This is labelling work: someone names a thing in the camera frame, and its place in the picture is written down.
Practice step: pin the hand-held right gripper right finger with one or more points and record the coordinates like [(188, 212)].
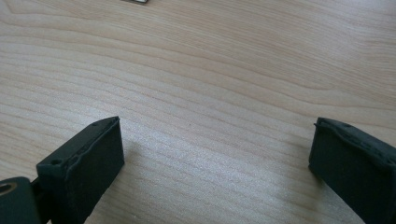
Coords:
[(355, 168)]

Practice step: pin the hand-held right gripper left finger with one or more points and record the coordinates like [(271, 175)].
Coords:
[(84, 168)]

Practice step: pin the grey metal expandable book rack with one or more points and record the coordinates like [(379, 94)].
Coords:
[(134, 1)]

